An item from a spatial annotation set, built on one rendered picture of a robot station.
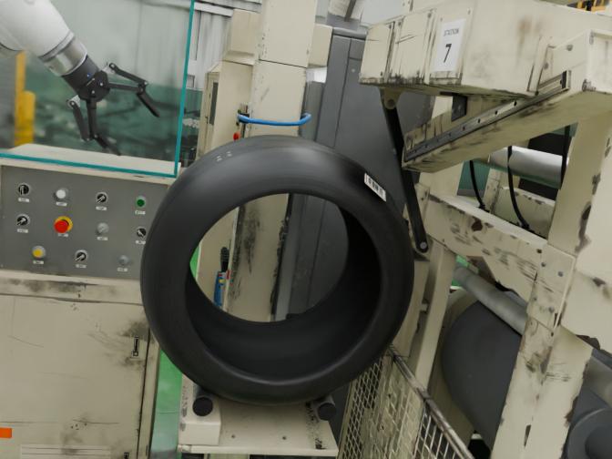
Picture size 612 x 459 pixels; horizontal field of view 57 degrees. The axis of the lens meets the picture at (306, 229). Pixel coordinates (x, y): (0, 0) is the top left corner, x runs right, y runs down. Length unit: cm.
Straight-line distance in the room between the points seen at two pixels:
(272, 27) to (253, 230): 52
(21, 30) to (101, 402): 127
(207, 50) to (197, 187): 948
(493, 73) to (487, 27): 7
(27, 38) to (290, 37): 60
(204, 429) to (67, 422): 92
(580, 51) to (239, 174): 61
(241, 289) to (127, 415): 75
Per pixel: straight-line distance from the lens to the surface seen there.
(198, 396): 130
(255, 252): 154
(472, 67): 95
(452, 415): 218
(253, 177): 110
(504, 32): 97
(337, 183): 113
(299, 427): 145
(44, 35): 131
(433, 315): 168
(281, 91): 148
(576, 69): 94
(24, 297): 199
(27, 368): 209
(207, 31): 1058
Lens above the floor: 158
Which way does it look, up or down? 13 degrees down
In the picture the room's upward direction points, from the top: 9 degrees clockwise
